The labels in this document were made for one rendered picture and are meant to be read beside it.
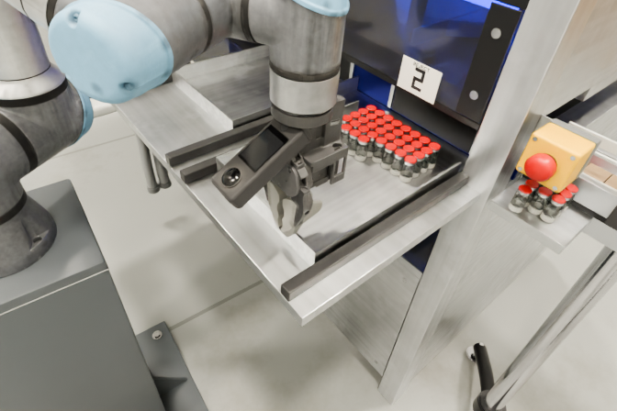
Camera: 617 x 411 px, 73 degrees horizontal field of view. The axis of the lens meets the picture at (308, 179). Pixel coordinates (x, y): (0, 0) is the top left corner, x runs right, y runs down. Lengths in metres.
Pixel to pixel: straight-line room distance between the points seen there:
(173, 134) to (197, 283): 0.93
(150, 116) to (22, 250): 0.33
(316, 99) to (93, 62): 0.21
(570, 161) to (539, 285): 1.31
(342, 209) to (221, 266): 1.10
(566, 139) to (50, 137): 0.78
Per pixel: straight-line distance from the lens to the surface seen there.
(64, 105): 0.77
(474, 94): 0.73
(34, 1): 0.39
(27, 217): 0.79
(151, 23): 0.35
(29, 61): 0.74
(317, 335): 1.55
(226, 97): 0.96
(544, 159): 0.68
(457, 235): 0.87
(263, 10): 0.42
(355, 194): 0.71
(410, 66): 0.79
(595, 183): 0.83
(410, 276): 1.03
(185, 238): 1.84
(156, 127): 0.88
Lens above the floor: 1.35
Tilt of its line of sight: 40 degrees down
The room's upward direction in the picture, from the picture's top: 5 degrees clockwise
